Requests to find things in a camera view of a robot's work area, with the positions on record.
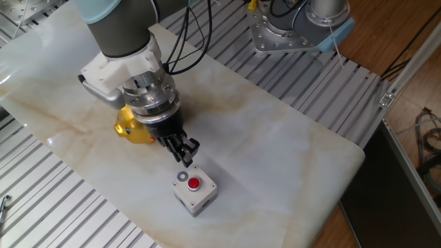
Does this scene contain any silver corner bracket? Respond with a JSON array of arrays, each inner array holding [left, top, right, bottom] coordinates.
[[378, 91, 396, 110]]

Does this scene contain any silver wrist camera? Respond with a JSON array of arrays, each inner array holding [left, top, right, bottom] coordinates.
[[77, 74, 127, 110]]

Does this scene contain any grey floor cable bundle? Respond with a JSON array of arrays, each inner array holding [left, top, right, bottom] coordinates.
[[415, 106, 441, 197]]

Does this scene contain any aluminium frame rail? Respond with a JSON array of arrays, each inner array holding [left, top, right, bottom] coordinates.
[[377, 20, 441, 110], [381, 118, 441, 223]]

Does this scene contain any golden piggy bank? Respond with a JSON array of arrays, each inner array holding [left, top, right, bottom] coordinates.
[[114, 105, 156, 145]]

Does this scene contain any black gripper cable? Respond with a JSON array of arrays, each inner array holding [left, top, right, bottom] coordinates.
[[163, 0, 206, 73]]

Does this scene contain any white red push-button box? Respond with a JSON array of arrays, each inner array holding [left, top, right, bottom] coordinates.
[[171, 165, 218, 218]]

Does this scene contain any black camera cable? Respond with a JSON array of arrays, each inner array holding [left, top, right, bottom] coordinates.
[[165, 0, 213, 76]]

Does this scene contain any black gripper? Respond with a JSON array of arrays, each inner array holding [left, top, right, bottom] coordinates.
[[144, 109, 201, 169]]

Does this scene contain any dark cabinet panel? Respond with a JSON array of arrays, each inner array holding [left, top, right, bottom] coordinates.
[[339, 120, 441, 248]]

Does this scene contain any white marble board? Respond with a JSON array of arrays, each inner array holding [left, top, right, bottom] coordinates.
[[0, 0, 366, 248]]

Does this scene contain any black floor cable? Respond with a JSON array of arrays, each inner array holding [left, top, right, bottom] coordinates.
[[380, 6, 441, 79]]

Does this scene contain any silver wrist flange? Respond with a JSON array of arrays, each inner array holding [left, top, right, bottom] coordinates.
[[122, 68, 182, 125]]

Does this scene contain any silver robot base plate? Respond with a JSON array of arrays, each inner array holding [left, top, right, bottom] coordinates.
[[246, 0, 321, 54]]

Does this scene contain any silver perforated plate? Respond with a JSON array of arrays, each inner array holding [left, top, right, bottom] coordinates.
[[0, 0, 63, 27]]

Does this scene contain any white cable tie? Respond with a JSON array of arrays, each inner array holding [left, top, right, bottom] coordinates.
[[327, 23, 345, 70]]

